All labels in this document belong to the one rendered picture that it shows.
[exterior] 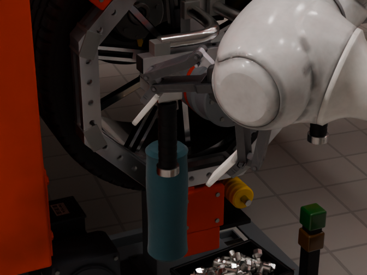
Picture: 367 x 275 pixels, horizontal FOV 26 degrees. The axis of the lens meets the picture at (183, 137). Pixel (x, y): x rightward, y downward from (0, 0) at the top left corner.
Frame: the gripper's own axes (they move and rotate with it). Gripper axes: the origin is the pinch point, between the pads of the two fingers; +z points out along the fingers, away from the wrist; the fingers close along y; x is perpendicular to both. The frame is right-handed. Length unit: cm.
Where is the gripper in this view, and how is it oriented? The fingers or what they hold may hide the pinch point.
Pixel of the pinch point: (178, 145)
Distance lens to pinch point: 112.4
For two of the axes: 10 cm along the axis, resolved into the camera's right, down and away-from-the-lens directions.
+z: -5.1, 5.4, 6.7
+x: -3.9, 5.5, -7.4
